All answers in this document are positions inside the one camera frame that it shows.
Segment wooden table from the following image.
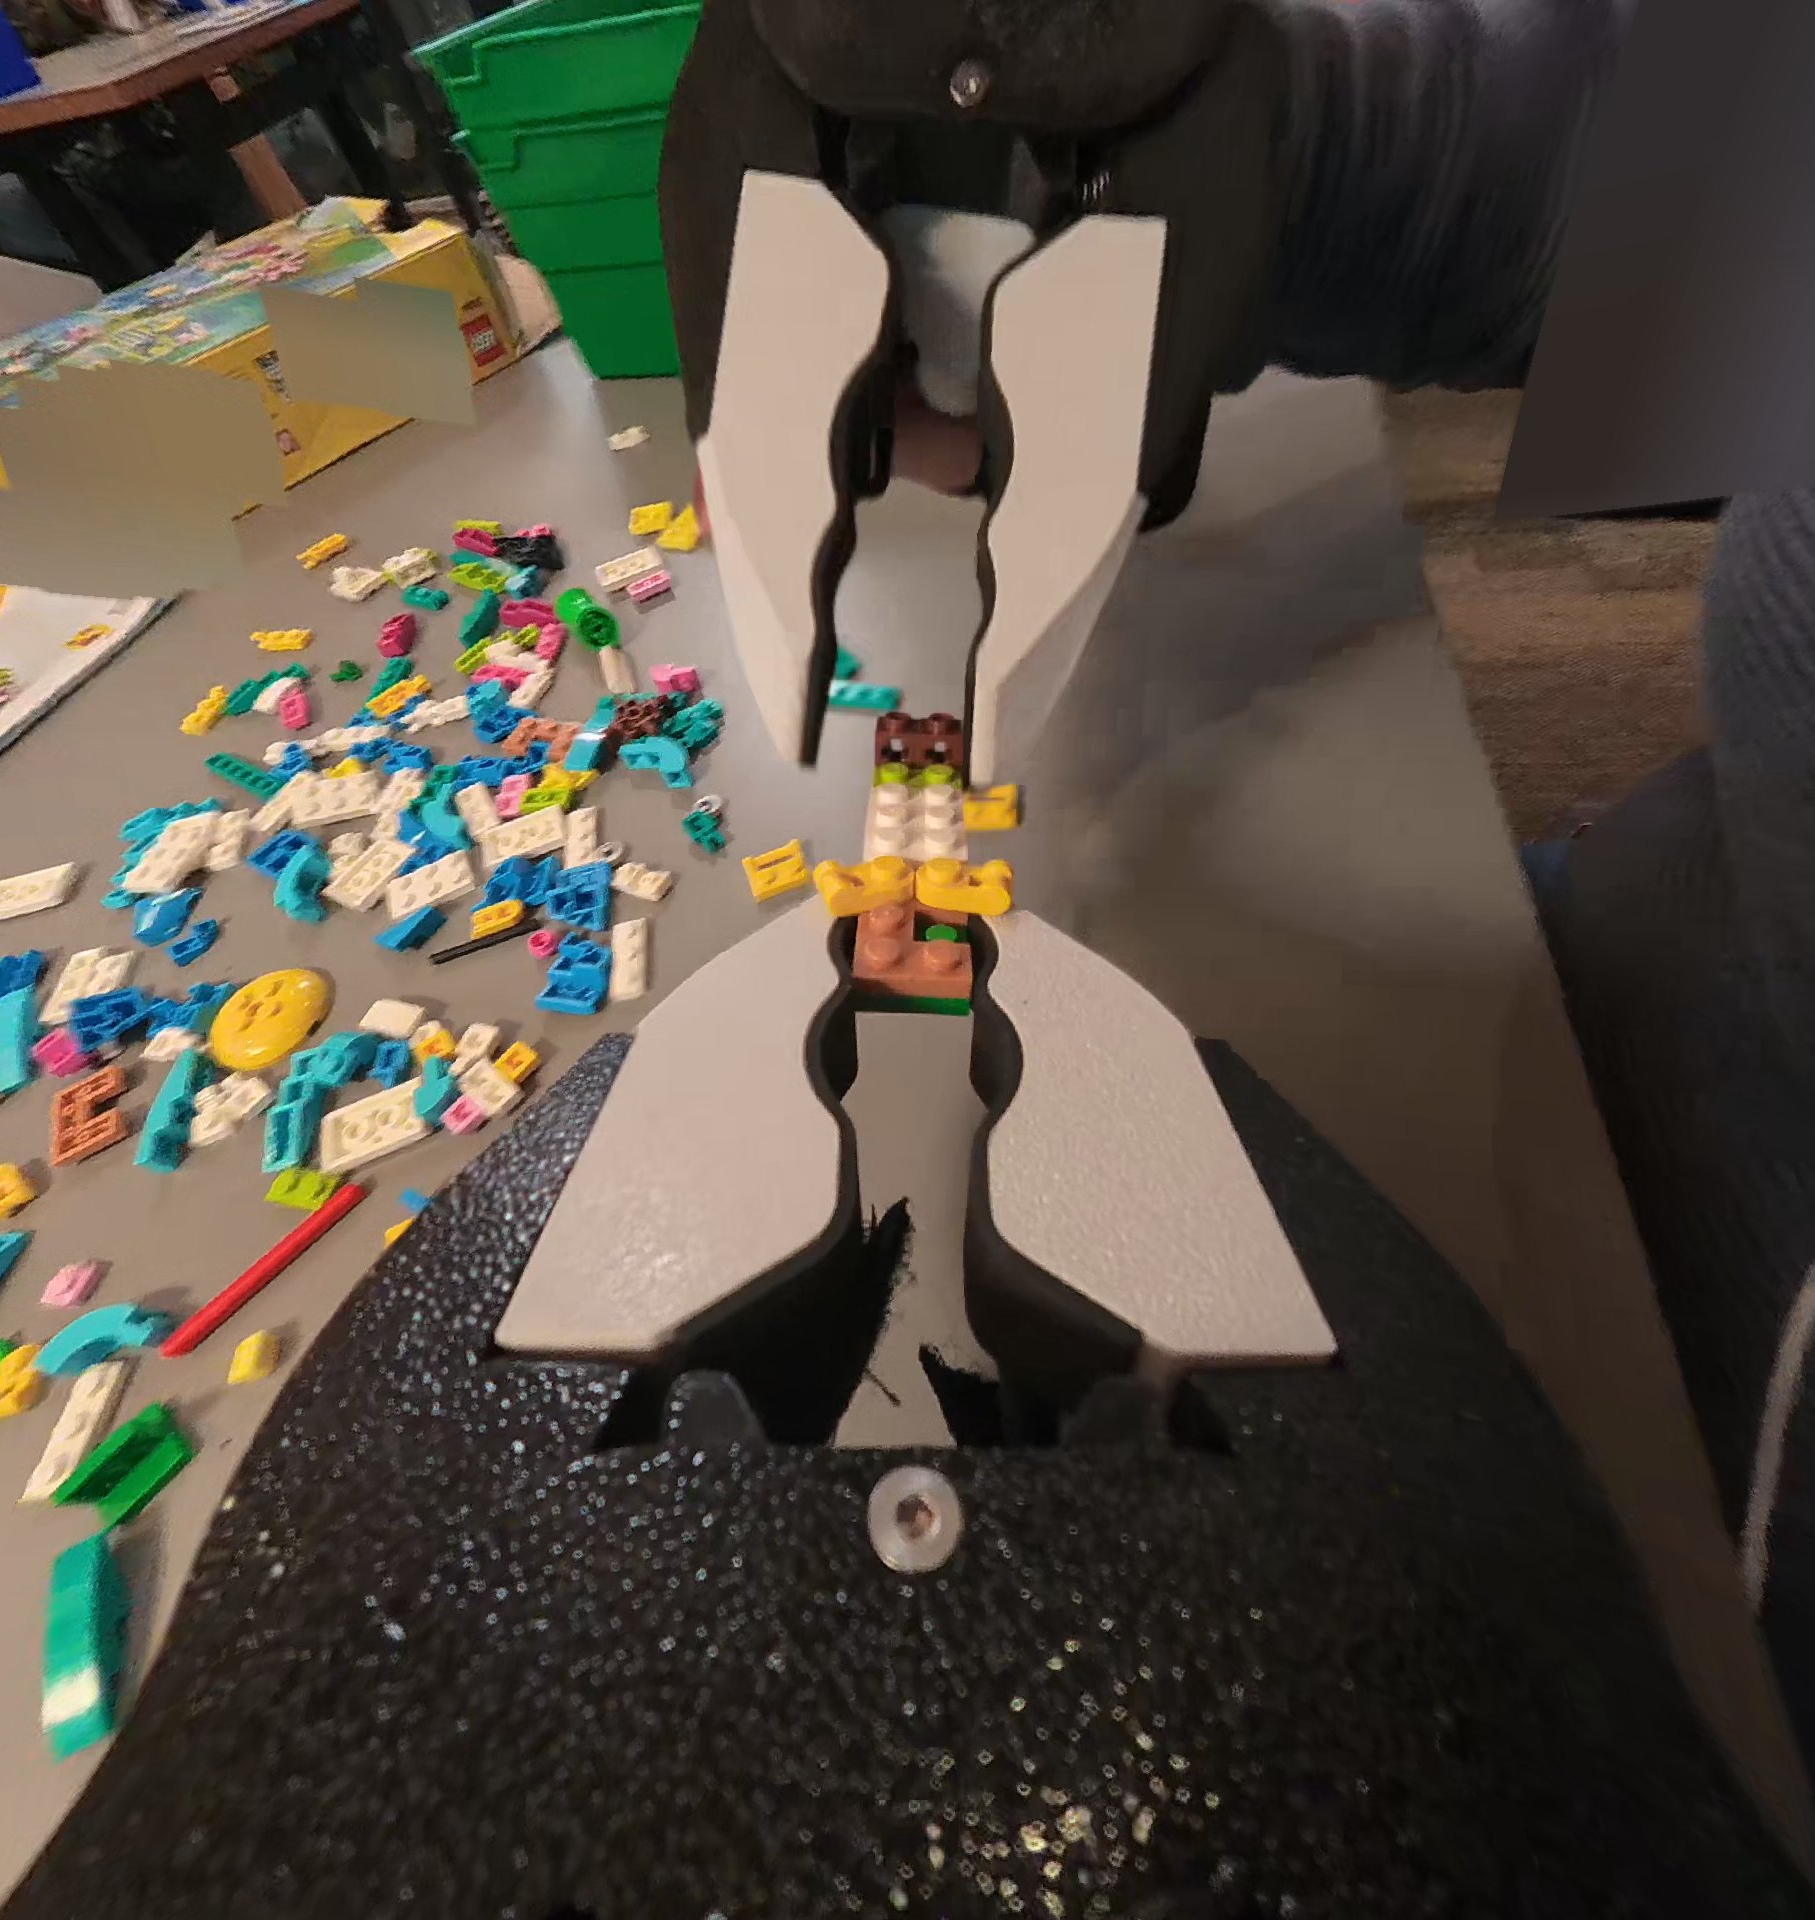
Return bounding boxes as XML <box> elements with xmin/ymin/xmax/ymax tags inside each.
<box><xmin>0</xmin><ymin>0</ymin><xmax>363</xmax><ymax>228</ymax></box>

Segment toy brick figure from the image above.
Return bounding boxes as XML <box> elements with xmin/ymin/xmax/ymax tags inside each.
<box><xmin>813</xmin><ymin>708</ymin><xmax>1025</xmax><ymax>1023</ymax></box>

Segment red toy rod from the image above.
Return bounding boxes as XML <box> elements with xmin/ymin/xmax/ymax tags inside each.
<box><xmin>161</xmin><ymin>1181</ymin><xmax>368</xmax><ymax>1360</ymax></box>

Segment person's dark clothing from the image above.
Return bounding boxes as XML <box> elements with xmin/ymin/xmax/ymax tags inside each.
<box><xmin>1519</xmin><ymin>479</ymin><xmax>1815</xmax><ymax>1920</ymax></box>

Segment pile of colourful toy bricks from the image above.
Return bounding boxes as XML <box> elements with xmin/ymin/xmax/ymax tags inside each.
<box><xmin>0</xmin><ymin>510</ymin><xmax>729</xmax><ymax>1764</ymax></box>

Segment grey partition panel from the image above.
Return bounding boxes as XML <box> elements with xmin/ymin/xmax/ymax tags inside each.
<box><xmin>1499</xmin><ymin>0</ymin><xmax>1815</xmax><ymax>521</ymax></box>

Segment yellow toy brick box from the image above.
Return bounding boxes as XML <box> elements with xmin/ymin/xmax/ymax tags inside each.
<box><xmin>0</xmin><ymin>203</ymin><xmax>528</xmax><ymax>497</ymax></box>

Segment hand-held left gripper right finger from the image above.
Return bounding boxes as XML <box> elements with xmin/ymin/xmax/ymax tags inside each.
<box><xmin>965</xmin><ymin>908</ymin><xmax>1339</xmax><ymax>1370</ymax></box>

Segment white cord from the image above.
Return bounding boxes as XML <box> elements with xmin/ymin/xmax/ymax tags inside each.
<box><xmin>1740</xmin><ymin>1221</ymin><xmax>1815</xmax><ymax>1606</ymax></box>

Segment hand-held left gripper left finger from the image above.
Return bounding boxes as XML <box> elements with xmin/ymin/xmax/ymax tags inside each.
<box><xmin>491</xmin><ymin>903</ymin><xmax>867</xmax><ymax>1361</ymax></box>

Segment instruction booklet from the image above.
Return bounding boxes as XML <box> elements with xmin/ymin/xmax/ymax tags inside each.
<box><xmin>0</xmin><ymin>578</ymin><xmax>174</xmax><ymax>796</ymax></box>

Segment yellow round toy piece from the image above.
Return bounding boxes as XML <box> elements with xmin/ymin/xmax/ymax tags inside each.
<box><xmin>210</xmin><ymin>966</ymin><xmax>336</xmax><ymax>1074</ymax></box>

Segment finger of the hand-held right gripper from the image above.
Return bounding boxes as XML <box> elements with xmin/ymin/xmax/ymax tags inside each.
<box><xmin>695</xmin><ymin>169</ymin><xmax>909</xmax><ymax>774</ymax></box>
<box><xmin>965</xmin><ymin>214</ymin><xmax>1172</xmax><ymax>760</ymax></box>

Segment stacked green plastic bins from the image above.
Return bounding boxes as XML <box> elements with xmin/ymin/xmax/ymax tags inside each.
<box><xmin>409</xmin><ymin>0</ymin><xmax>706</xmax><ymax>381</ymax></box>

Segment grey desk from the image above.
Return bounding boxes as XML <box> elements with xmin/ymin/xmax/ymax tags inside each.
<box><xmin>0</xmin><ymin>336</ymin><xmax>1815</xmax><ymax>1920</ymax></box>

